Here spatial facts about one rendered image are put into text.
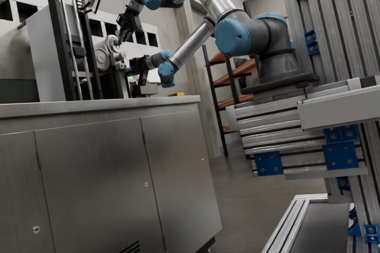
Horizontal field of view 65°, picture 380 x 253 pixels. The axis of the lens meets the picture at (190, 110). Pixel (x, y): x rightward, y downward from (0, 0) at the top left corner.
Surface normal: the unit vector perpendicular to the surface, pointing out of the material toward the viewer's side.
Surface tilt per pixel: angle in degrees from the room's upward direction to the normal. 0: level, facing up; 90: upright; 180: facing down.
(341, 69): 90
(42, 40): 90
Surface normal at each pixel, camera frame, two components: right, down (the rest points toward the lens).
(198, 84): -0.49, 0.06
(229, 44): -0.79, 0.25
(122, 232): 0.82, -0.19
